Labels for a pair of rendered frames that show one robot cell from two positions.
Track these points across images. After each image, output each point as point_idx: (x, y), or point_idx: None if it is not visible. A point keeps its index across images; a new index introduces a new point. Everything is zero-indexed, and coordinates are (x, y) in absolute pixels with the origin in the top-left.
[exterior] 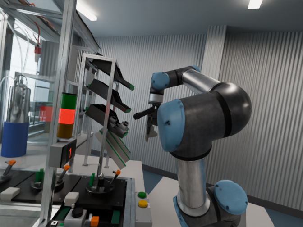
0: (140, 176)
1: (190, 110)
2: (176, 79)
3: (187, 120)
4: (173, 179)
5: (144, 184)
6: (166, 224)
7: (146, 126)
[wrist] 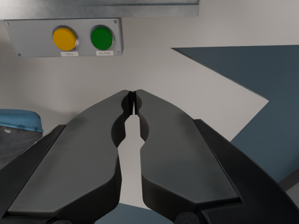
0: (279, 36)
1: None
2: None
3: None
4: (249, 120)
5: (232, 46)
6: (95, 81)
7: (212, 170)
